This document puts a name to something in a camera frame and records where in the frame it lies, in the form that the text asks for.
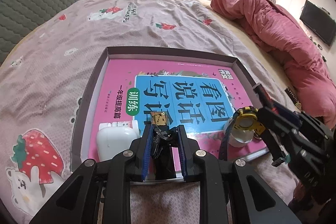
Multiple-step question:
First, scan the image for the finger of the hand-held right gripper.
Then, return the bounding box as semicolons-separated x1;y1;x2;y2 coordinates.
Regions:
269;99;303;125
257;106;292;167

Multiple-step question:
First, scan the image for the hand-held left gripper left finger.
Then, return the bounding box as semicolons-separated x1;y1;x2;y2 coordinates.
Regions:
29;125;155;224

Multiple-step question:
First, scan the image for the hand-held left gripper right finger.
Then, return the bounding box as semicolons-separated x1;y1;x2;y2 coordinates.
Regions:
176;124;302;224

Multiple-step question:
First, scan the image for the black bottle with gold cap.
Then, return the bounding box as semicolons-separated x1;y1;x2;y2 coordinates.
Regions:
150;111;177;180

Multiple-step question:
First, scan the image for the white rounded plastic case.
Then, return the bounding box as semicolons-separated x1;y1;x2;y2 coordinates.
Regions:
96;126;140;162

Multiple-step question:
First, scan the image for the white plastic jar lid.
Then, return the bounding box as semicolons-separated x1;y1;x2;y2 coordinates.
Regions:
228;130;254;148

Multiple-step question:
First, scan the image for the small white pill bottle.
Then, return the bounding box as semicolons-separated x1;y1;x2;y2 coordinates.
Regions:
99;121;139;131

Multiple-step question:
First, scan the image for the person's right hand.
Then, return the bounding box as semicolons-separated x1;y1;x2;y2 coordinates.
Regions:
287;181;306;208

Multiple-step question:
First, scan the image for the black and gold case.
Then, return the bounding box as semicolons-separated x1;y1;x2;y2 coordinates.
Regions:
285;85;302;109

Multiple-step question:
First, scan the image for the small black key fob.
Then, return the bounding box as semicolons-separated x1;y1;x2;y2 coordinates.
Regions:
152;128;179;159

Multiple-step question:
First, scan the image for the pink and blue book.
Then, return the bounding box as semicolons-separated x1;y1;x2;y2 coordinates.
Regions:
88;57;270;180

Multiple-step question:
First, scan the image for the pink duvet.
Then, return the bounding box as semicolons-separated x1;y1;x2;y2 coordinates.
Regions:
210;0;335;126

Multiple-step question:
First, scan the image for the strawberry printed pink blanket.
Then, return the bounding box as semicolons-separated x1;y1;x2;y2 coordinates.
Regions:
0;0;298;224

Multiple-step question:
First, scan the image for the black wall television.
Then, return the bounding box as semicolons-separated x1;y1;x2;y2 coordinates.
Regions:
299;0;336;47

